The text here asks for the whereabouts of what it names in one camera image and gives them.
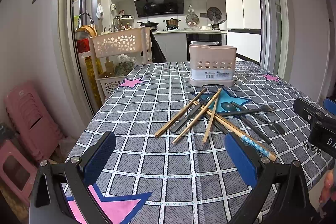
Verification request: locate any dark grey spoon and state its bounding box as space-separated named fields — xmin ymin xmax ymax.
xmin=219 ymin=103 xmax=276 ymax=117
xmin=230 ymin=102 xmax=285 ymax=135

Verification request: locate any blue patterned bamboo chopstick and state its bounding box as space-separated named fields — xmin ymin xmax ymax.
xmin=193 ymin=100 xmax=278 ymax=162

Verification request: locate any teal plastic spoon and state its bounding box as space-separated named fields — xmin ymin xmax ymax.
xmin=221 ymin=102 xmax=271 ymax=144

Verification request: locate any kitchen faucet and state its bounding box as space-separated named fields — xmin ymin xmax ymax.
xmin=78 ymin=12 xmax=94 ymax=26

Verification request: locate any right hand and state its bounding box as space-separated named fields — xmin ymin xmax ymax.
xmin=318 ymin=169 xmax=336 ymax=203

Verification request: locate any pink plastic stool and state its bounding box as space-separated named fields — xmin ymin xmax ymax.
xmin=1 ymin=82 xmax=63 ymax=206

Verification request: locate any pink utensil holder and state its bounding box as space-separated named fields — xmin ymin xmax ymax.
xmin=189 ymin=44 xmax=237 ymax=87

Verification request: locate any grey checkered tablecloth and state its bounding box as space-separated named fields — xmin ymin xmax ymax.
xmin=70 ymin=61 xmax=334 ymax=223

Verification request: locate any black built-in oven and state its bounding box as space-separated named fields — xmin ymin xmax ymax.
xmin=186 ymin=33 xmax=224 ymax=61

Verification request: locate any white refrigerator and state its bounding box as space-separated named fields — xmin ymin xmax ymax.
xmin=226 ymin=0 xmax=261 ymax=63

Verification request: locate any black hanging bag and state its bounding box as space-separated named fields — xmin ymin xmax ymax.
xmin=150 ymin=31 xmax=167 ymax=63

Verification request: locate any brown cooking pot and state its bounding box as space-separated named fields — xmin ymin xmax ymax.
xmin=163 ymin=18 xmax=181 ymax=30

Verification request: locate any beige plastic storage rack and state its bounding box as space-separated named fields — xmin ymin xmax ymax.
xmin=88 ymin=27 xmax=153 ymax=103

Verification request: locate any black wok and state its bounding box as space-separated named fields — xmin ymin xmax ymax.
xmin=137 ymin=21 xmax=158 ymax=31

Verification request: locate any black range hood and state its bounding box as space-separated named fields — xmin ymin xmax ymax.
xmin=134 ymin=0 xmax=184 ymax=18

